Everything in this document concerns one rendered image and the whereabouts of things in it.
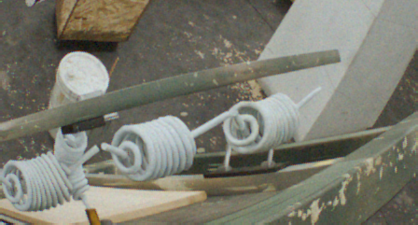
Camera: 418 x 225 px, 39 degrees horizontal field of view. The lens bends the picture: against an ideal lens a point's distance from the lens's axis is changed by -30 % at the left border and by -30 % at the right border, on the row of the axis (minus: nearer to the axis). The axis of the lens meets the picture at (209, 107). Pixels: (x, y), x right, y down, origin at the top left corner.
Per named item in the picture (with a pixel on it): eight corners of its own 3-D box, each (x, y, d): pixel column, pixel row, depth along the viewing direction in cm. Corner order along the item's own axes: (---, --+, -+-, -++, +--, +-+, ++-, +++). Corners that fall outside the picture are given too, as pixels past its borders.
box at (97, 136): (86, 126, 241) (102, 87, 231) (103, 153, 236) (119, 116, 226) (64, 132, 233) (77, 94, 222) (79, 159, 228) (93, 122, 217)
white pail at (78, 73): (76, 103, 359) (108, 33, 331) (96, 149, 344) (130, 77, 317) (35, 106, 339) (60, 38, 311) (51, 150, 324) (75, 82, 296)
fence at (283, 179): (90, 186, 204) (87, 173, 204) (364, 171, 137) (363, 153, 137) (80, 188, 201) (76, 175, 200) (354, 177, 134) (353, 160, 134)
